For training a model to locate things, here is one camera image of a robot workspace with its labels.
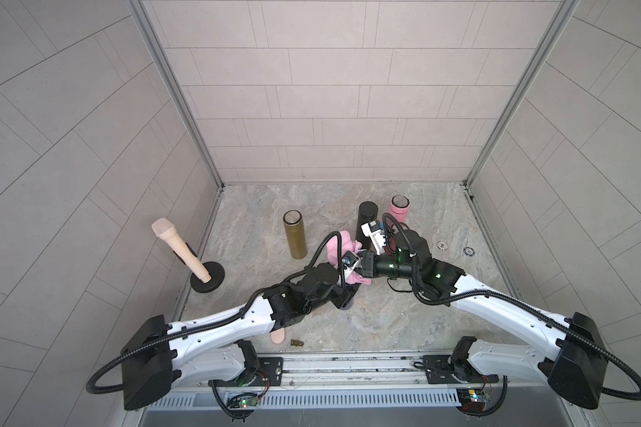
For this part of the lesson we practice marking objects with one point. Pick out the beige microphone-shaped holder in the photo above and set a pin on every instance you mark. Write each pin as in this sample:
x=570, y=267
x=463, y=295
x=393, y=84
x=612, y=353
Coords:
x=205, y=277

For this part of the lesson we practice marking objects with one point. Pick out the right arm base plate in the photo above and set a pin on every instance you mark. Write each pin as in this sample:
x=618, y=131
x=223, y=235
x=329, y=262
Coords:
x=445, y=369

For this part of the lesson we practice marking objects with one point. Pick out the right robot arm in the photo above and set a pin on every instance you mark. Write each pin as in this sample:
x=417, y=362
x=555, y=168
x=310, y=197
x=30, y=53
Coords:
x=565, y=353

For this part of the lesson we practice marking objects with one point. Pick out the black thermos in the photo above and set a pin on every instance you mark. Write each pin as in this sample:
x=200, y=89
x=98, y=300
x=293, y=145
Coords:
x=367, y=212

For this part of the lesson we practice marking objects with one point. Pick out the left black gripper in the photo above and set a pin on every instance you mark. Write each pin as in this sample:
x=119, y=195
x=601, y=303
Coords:
x=344, y=294

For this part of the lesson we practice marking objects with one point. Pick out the pink cloth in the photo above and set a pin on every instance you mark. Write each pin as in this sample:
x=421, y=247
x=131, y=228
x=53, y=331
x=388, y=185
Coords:
x=344, y=251

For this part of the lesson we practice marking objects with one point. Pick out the right circuit board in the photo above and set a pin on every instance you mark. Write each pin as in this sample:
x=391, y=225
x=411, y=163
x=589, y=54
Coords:
x=472, y=400

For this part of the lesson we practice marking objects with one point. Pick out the pink thermos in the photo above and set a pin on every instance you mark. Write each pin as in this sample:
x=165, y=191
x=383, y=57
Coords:
x=399, y=208

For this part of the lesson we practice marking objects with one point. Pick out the pink oval soap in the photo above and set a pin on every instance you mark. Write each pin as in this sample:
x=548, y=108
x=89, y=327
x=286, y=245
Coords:
x=278, y=336

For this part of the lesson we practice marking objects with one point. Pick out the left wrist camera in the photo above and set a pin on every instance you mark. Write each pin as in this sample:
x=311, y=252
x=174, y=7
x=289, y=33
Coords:
x=350, y=261

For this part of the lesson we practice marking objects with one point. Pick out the circuit board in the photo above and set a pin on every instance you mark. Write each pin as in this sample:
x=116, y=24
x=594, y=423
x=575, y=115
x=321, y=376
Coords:
x=472, y=400
x=244, y=401

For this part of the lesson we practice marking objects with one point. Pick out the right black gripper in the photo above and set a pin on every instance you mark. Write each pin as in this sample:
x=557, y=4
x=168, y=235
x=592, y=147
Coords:
x=370, y=264

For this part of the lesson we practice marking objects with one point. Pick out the left circuit board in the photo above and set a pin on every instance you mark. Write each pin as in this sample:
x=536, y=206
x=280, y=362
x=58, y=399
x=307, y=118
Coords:
x=244, y=401

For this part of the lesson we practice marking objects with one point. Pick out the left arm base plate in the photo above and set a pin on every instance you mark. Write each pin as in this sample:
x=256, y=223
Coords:
x=267, y=370

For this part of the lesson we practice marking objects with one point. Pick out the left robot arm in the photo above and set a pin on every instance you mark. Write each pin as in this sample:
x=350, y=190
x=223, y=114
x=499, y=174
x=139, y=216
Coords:
x=161, y=356

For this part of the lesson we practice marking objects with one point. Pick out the aluminium front rail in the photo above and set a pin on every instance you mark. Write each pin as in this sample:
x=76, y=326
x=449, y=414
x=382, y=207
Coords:
x=382, y=369

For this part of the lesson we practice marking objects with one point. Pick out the gold thermos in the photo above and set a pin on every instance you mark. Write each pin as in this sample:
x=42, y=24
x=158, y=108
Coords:
x=294, y=228

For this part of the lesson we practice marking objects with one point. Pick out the blue thermos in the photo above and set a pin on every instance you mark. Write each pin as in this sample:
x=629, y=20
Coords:
x=350, y=304

